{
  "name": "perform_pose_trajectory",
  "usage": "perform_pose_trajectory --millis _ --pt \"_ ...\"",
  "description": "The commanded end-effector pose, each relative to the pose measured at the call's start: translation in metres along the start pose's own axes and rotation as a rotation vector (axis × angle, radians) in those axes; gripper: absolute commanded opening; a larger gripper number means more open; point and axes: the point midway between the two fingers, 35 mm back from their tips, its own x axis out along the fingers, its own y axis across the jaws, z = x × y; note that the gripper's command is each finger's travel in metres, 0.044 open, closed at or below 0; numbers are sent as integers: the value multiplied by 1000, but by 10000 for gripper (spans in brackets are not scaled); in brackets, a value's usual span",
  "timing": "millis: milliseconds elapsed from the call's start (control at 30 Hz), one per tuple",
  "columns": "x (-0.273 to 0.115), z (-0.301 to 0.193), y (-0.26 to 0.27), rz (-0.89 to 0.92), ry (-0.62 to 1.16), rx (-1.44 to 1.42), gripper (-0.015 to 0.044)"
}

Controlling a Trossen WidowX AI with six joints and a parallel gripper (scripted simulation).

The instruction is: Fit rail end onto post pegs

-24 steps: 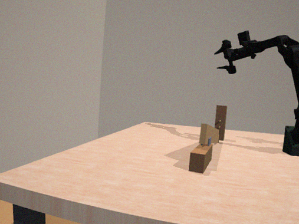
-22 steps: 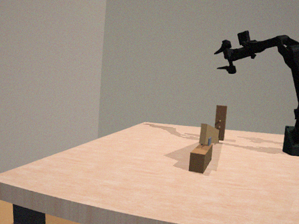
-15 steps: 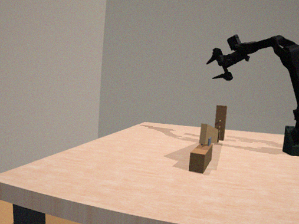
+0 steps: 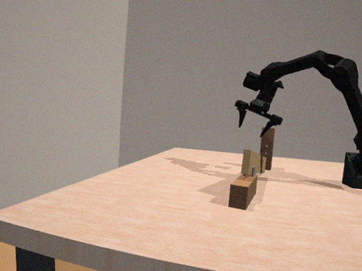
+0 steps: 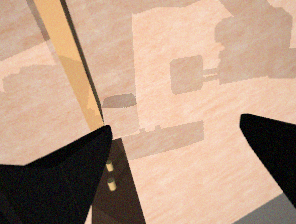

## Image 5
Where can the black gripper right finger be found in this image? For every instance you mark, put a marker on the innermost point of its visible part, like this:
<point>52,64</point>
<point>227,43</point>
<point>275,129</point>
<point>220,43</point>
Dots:
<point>274,142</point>

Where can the long wooden rail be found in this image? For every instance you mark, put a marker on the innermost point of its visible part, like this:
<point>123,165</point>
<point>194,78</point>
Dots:
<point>59,25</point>

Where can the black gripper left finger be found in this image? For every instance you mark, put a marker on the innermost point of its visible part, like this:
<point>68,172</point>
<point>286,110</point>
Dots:
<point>59,187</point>

